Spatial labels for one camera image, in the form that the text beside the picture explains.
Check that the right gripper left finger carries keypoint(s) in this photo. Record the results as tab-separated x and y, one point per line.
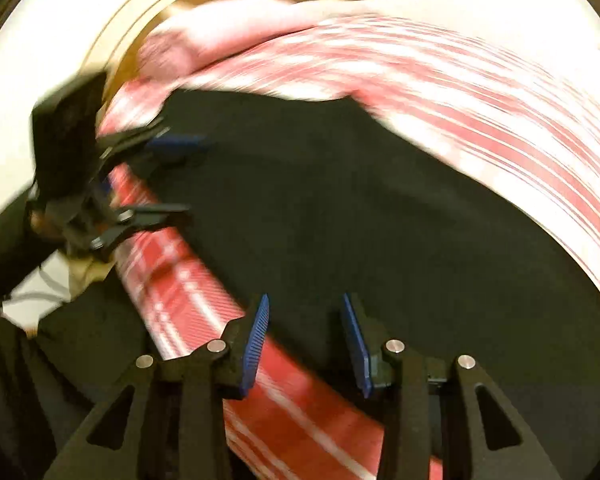
165	419

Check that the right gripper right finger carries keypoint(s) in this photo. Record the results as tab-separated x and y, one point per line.
482	434

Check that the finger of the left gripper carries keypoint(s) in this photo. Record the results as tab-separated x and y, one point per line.
127	143
123	223

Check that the black pants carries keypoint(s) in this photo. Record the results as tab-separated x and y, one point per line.
308	200

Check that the pink rolled blanket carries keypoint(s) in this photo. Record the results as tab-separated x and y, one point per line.
192	39

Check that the red plaid bed sheet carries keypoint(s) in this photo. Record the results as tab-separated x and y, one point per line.
505	123

